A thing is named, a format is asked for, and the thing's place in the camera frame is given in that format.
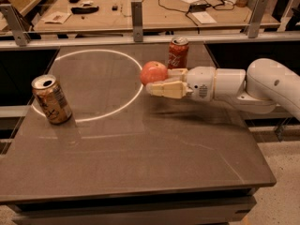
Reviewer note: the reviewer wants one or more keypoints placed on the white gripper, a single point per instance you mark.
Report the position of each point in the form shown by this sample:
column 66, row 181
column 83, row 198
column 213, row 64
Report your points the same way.
column 202, row 82

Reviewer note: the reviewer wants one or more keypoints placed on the red apple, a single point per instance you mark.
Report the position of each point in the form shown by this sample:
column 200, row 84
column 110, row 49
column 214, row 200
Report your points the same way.
column 153, row 71

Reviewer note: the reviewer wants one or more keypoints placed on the right metal bracket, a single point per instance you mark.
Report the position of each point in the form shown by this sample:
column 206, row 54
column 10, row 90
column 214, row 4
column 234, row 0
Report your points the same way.
column 254, row 24

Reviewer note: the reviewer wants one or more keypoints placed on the metal bracket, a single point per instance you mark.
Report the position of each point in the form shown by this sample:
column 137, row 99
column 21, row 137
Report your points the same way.
column 137, row 20
column 254, row 24
column 17, row 25

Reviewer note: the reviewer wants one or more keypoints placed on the left metal bracket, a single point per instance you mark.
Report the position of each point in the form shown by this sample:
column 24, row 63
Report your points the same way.
column 17, row 25

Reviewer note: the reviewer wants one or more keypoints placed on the middle metal bracket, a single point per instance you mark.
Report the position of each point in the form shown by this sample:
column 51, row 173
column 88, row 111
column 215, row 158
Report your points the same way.
column 137, row 20

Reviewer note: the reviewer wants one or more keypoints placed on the black power adapter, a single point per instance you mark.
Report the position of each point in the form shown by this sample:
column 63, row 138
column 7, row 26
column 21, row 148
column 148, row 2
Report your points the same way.
column 198, row 7

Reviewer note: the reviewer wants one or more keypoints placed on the black device on table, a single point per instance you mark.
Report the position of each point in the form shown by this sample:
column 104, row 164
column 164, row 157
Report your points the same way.
column 84, row 10

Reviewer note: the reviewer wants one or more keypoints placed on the wooden background table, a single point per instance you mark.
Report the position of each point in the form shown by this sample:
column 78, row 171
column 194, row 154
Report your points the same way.
column 157, row 15

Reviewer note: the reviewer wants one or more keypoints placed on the metal rail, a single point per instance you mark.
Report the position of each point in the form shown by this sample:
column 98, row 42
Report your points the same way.
column 45, row 44

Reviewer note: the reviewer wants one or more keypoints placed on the red cola can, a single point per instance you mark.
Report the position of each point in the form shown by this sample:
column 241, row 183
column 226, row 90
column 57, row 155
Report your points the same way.
column 178, row 53

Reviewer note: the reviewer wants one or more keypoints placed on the white card paper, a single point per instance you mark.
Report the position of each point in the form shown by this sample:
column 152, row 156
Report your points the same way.
column 56, row 17

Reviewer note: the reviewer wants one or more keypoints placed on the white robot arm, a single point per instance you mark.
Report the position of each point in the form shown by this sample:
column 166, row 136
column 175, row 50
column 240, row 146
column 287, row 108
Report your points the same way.
column 259, row 89

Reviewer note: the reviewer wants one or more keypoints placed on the orange gold soda can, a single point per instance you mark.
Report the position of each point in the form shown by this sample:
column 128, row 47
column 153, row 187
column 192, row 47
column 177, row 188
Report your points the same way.
column 51, row 99

